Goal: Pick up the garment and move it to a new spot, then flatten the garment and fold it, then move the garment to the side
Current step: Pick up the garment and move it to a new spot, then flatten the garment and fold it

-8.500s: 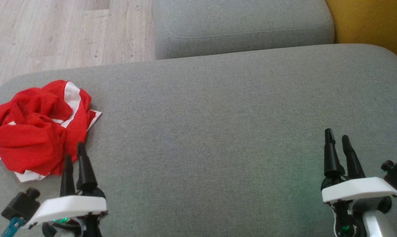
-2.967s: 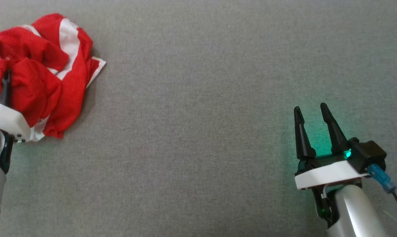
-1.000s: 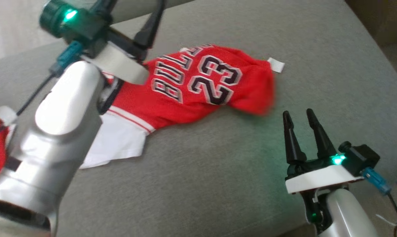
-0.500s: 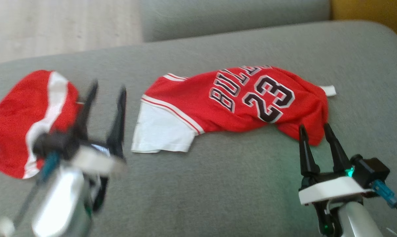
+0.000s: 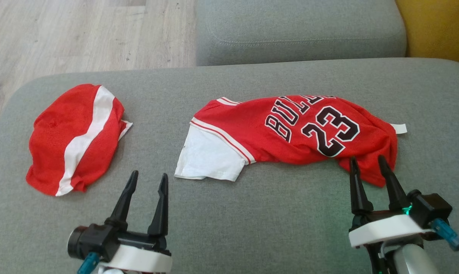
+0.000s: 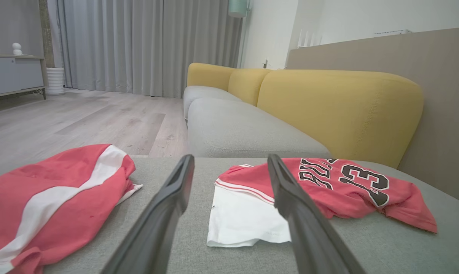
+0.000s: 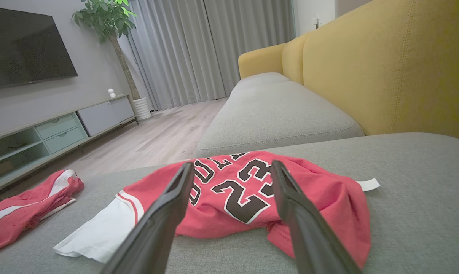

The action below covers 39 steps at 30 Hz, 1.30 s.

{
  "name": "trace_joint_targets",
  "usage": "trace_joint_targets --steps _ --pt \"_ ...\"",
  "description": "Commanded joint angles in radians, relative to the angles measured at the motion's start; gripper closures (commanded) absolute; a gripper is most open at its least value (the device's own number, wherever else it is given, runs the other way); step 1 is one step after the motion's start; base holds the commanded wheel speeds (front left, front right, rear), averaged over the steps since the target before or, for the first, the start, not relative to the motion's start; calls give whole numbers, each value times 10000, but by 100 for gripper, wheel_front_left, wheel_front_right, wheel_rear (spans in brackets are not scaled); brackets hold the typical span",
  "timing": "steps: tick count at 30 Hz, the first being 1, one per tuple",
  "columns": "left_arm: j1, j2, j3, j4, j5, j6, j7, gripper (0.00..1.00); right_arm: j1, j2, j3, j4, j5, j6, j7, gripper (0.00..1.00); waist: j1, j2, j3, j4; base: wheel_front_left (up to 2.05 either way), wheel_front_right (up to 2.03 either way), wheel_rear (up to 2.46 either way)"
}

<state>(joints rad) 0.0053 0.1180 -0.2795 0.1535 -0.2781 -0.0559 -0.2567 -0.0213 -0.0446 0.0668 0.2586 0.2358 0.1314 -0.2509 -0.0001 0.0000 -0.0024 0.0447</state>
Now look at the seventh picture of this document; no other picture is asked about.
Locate yellow sofa backrest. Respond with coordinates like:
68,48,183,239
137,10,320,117
238,0,459,142

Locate white ribbed plant pot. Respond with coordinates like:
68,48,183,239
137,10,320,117
132,97,153,121

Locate pale green television cabinet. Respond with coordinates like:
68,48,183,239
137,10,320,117
0,94,140,200

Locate red basketball jersey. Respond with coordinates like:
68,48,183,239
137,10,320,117
54,151,381,269

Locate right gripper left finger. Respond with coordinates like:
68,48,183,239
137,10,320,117
100,161,195,274

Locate grey sofa seat cushion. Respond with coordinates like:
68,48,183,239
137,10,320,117
194,81,365,158
229,72,291,97

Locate green potted tree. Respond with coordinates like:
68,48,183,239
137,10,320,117
72,0,142,101

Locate black flat screen television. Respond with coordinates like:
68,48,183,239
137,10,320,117
0,6,78,92

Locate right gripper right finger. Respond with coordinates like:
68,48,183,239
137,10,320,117
271,160,362,274

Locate red shorts with white stripe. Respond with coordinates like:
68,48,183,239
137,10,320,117
0,169,84,255

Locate large grey sofa cushion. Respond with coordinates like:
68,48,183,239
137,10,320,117
0,132,459,274

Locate grey pleated curtain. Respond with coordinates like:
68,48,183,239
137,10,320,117
119,0,295,112

